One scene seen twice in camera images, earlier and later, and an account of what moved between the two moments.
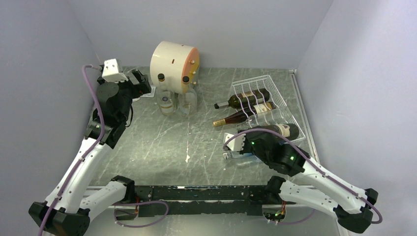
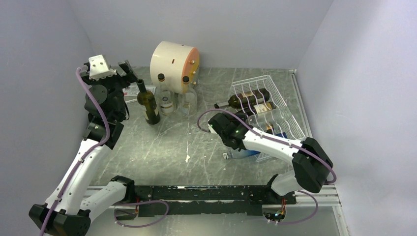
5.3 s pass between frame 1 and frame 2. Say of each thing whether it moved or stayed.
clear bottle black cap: stayed
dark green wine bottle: moved
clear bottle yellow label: stayed
